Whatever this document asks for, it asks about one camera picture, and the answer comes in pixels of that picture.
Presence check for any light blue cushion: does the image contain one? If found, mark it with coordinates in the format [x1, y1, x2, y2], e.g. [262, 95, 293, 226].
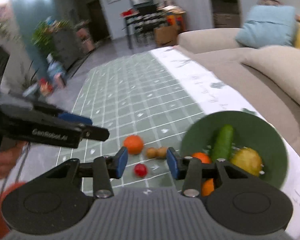
[235, 5, 297, 49]

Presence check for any green cucumber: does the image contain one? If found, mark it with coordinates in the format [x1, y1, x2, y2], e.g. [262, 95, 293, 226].
[210, 125, 234, 162]

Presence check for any red tomato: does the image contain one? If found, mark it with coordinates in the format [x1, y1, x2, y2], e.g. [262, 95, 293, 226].
[134, 163, 148, 178]

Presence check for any dark grey cabinet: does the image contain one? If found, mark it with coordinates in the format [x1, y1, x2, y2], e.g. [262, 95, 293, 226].
[52, 28, 82, 72]

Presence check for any beige cushion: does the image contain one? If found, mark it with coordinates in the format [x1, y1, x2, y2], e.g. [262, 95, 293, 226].
[242, 46, 300, 105]

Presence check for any green potted plant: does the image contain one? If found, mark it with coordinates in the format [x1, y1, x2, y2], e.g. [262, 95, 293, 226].
[31, 21, 57, 56]

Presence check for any green bowl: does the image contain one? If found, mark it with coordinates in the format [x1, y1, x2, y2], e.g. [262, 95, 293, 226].
[179, 111, 288, 189]

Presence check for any dark dining table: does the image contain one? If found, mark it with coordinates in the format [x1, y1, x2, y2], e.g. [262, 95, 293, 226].
[120, 5, 167, 49]

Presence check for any person's left hand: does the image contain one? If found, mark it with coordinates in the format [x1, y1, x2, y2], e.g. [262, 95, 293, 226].
[0, 141, 27, 179]

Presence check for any beige sofa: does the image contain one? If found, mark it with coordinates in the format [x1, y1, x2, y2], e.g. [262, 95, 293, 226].
[176, 28, 300, 155]

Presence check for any green grid floor mat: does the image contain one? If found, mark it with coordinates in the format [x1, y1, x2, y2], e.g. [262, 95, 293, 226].
[54, 47, 266, 196]

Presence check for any cardboard box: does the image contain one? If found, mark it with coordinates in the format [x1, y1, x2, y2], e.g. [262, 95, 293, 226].
[154, 26, 178, 47]

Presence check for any orange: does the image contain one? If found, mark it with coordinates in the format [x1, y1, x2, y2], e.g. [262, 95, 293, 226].
[191, 152, 212, 164]
[201, 179, 215, 197]
[123, 135, 144, 155]

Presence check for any yellow lemon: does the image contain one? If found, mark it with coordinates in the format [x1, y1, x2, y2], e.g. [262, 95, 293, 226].
[230, 147, 263, 177]

